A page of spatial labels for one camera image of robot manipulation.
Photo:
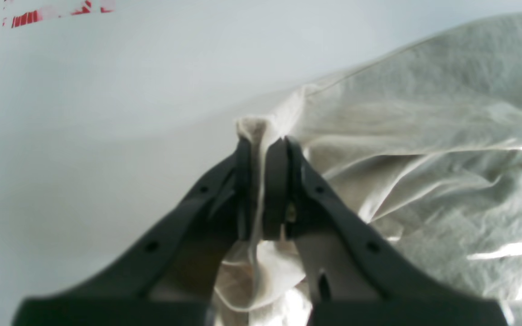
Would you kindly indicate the beige t-shirt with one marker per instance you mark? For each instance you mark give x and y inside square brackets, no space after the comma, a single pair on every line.
[425,145]

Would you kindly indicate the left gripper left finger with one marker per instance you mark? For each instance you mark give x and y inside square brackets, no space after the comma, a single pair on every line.
[167,277]

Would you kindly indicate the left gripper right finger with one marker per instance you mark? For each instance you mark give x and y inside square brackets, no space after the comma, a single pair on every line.
[355,277]

